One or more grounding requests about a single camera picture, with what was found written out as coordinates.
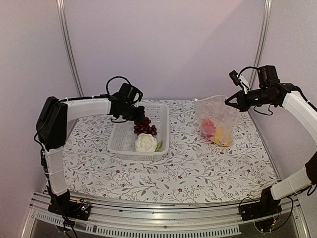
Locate floral table mat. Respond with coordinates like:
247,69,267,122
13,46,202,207
63,100,279,203

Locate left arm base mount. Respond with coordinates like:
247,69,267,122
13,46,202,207
48,196,91,221

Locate left aluminium frame post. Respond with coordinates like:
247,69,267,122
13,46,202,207
56,0,84,97

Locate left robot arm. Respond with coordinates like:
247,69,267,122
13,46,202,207
34,83,145,215

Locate small green toy vegetable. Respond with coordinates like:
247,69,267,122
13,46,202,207
156,140,163,152

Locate front aluminium rail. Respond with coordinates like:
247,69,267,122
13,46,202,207
19,192,312,238

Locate white toy cauliflower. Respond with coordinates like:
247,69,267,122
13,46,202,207
135,133,158,152

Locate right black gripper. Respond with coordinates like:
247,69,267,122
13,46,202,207
225,88,275,112

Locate right aluminium frame post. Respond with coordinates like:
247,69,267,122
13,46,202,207
249,0,273,85

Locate aluminium frame post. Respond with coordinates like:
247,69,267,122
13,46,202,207
249,0,273,85
56,0,84,97

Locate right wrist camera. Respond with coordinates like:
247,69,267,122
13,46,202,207
229,70,250,94

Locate white plastic basket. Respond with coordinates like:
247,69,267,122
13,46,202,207
108,102,170,161

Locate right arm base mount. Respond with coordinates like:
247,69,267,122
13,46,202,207
238,197,282,221

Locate clear zip top bag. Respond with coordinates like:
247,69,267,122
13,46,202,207
194,95,233,145

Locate red toy bell pepper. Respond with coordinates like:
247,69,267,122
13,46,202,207
201,119,216,136

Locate dark purple toy grapes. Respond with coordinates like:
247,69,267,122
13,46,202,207
133,117,157,136

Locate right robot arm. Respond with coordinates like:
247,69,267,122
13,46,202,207
224,65,317,216

